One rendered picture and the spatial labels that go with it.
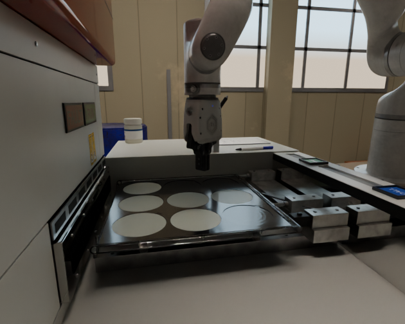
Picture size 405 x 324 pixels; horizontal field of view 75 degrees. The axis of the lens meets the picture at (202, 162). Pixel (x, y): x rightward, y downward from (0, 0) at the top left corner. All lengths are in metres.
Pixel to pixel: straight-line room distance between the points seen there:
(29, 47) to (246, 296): 0.46
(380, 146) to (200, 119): 0.59
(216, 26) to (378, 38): 0.54
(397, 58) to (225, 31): 0.55
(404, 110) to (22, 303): 0.93
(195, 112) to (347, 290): 0.44
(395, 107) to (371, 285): 0.54
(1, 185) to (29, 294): 0.13
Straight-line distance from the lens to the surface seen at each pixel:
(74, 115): 0.53
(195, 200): 0.63
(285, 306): 0.48
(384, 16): 0.89
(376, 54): 0.97
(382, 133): 0.95
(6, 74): 0.33
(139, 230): 0.50
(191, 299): 0.47
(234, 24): 0.55
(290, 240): 0.60
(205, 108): 0.60
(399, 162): 0.97
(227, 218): 0.54
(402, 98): 0.93
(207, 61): 0.53
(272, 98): 3.24
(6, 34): 0.35
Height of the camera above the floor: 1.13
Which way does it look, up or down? 13 degrees down
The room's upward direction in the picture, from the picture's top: straight up
